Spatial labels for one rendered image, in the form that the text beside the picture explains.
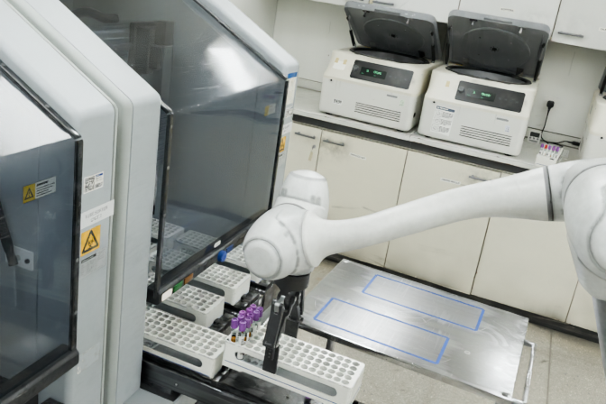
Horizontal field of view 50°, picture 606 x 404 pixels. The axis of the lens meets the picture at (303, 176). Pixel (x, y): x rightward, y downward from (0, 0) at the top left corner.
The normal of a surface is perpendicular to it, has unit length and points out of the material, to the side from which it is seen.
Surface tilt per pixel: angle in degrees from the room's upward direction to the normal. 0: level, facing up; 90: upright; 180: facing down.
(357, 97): 90
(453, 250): 90
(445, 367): 0
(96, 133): 90
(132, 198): 90
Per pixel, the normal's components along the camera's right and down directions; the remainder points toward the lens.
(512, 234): -0.37, 0.25
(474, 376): 0.15, -0.94
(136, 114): 0.92, 0.25
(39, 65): 0.57, -0.70
